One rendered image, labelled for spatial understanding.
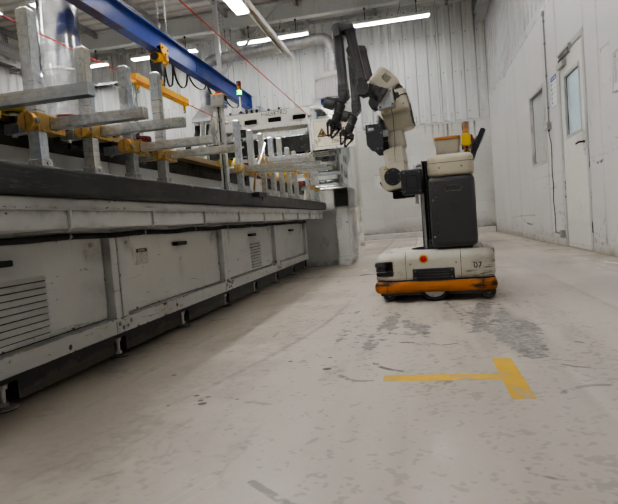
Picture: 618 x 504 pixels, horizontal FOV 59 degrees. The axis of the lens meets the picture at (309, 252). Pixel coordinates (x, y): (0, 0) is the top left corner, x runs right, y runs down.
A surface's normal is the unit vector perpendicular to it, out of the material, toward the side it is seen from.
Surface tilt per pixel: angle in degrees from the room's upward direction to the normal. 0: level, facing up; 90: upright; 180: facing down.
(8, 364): 90
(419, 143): 90
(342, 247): 90
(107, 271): 90
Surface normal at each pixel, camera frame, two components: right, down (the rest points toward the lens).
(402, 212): -0.20, 0.07
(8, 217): 0.98, -0.07
